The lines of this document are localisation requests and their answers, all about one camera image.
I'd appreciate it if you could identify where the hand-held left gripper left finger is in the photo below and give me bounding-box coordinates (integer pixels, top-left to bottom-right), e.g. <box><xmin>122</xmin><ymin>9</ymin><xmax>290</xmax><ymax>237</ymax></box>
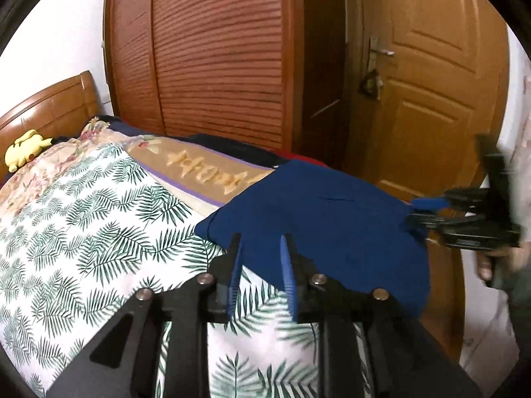
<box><xmin>45</xmin><ymin>232</ymin><xmax>244</xmax><ymax>398</ymax></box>

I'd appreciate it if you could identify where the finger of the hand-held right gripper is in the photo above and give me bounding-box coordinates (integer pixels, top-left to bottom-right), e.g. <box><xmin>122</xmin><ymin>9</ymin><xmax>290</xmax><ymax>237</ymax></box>
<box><xmin>411</xmin><ymin>188</ymin><xmax>481</xmax><ymax>212</ymax></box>
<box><xmin>408</xmin><ymin>213</ymin><xmax>462</xmax><ymax>233</ymax></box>

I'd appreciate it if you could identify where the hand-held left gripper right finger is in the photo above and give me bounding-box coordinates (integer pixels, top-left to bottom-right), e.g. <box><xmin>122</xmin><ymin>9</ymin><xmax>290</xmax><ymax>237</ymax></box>
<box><xmin>280</xmin><ymin>233</ymin><xmax>484</xmax><ymax>398</ymax></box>

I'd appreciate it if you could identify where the navy blue suit jacket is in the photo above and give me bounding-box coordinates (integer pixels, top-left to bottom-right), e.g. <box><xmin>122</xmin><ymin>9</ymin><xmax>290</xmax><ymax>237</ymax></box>
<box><xmin>195</xmin><ymin>159</ymin><xmax>432</xmax><ymax>318</ymax></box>

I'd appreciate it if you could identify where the person's right hand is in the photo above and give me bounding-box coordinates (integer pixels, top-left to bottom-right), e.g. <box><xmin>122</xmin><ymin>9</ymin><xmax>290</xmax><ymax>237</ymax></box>
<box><xmin>476</xmin><ymin>254</ymin><xmax>495</xmax><ymax>284</ymax></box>

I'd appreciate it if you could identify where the wooden room door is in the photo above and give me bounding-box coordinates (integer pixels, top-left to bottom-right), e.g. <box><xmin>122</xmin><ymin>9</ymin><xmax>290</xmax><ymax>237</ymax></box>
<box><xmin>344</xmin><ymin>0</ymin><xmax>512</xmax><ymax>204</ymax></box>

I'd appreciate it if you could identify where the floral blanket with tan band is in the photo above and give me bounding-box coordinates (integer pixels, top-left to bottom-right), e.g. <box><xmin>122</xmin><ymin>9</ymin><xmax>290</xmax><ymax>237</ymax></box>
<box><xmin>0</xmin><ymin>118</ymin><xmax>276</xmax><ymax>233</ymax></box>

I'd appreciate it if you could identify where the red cloth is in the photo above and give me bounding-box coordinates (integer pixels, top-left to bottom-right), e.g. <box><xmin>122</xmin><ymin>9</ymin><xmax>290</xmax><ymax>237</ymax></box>
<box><xmin>276</xmin><ymin>153</ymin><xmax>330</xmax><ymax>168</ymax></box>

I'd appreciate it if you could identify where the hanging key bunch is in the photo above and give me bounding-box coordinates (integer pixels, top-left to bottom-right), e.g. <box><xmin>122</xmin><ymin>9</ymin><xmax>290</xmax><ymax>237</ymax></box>
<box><xmin>359</xmin><ymin>70</ymin><xmax>384</xmax><ymax>100</ymax></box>

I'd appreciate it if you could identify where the leaf print blanket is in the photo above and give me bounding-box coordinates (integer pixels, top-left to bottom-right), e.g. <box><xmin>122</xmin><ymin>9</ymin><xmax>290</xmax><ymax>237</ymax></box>
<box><xmin>0</xmin><ymin>143</ymin><xmax>374</xmax><ymax>398</ymax></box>

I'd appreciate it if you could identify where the wooden louvred wardrobe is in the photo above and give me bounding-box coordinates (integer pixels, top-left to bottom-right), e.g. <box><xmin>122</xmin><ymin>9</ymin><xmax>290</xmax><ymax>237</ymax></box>
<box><xmin>102</xmin><ymin>0</ymin><xmax>349</xmax><ymax>166</ymax></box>

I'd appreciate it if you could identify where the yellow plush toy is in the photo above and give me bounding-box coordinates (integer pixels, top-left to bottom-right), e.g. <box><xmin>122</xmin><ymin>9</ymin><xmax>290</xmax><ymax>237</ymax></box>
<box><xmin>4</xmin><ymin>129</ymin><xmax>53</xmax><ymax>172</ymax></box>

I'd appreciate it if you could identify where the wooden bed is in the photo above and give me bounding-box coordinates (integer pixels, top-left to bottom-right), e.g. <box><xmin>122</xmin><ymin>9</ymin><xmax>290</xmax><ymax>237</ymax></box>
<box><xmin>0</xmin><ymin>70</ymin><xmax>465</xmax><ymax>361</ymax></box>

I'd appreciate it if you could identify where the metal door handle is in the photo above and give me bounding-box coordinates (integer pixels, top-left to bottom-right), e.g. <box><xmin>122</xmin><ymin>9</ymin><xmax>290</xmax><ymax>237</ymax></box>
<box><xmin>368</xmin><ymin>36</ymin><xmax>396</xmax><ymax>67</ymax></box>

